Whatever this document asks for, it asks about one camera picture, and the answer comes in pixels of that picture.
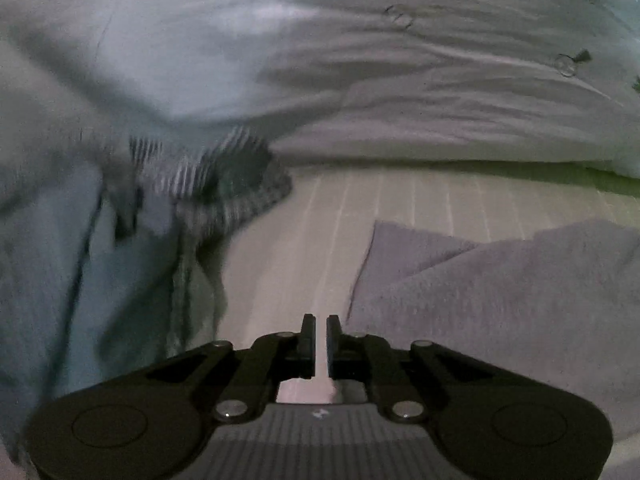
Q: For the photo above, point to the white striped bed sheet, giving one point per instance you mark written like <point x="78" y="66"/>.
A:
<point x="310" y="240"/>

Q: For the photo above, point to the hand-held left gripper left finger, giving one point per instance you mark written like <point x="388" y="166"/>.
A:
<point x="308" y="341"/>

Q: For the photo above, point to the pale blue garment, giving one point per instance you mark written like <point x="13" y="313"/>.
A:
<point x="45" y="260"/>

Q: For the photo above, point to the grey fleece cloth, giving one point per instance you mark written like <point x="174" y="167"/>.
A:
<point x="500" y="285"/>

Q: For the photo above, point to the white duvet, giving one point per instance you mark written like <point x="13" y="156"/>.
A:
<point x="400" y="85"/>

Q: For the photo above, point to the striped grey garment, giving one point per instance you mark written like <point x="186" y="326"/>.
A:
<point x="225" y="200"/>

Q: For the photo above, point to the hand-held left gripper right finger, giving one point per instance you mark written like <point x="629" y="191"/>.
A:
<point x="334" y="341"/>

